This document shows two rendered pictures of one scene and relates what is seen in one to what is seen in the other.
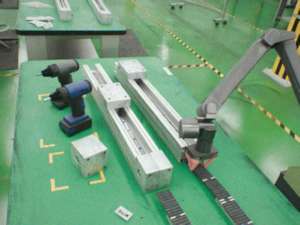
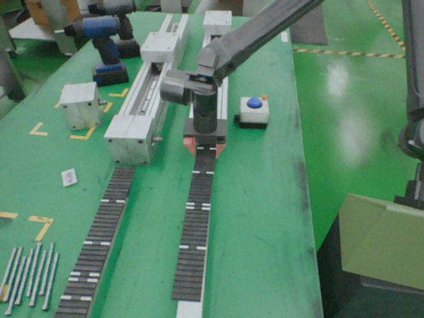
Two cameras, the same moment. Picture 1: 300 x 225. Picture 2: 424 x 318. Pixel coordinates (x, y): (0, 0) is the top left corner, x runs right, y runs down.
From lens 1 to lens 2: 0.64 m
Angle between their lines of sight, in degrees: 27
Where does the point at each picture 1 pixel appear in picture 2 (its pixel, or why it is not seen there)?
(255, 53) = not seen: outside the picture
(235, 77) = (275, 12)
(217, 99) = (227, 46)
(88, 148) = (74, 95)
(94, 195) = (61, 150)
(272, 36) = not seen: outside the picture
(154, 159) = (131, 124)
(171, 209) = (113, 191)
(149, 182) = (114, 151)
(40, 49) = (175, 8)
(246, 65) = not seen: outside the picture
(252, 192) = (262, 212)
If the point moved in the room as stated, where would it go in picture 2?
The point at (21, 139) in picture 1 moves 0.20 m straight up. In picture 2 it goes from (53, 80) to (29, 23)
